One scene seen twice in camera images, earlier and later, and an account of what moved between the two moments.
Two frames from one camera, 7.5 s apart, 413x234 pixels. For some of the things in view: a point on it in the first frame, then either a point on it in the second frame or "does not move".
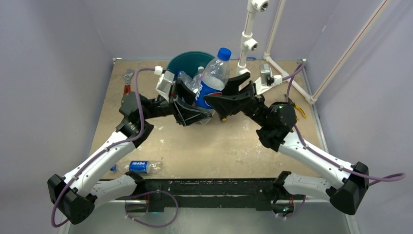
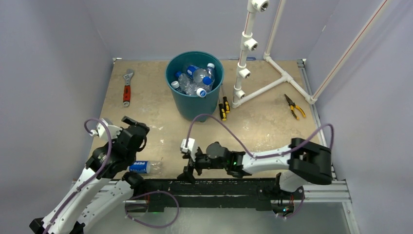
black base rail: (259, 193) does not move
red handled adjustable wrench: (127, 77) does not move
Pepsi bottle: (214, 79) -> (197, 73)
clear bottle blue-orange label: (198, 76) -> (210, 72)
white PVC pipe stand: (248, 42) does not move
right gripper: (232, 101) -> (196, 164)
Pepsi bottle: (143, 166) does not move
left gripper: (186, 114) -> (130, 121)
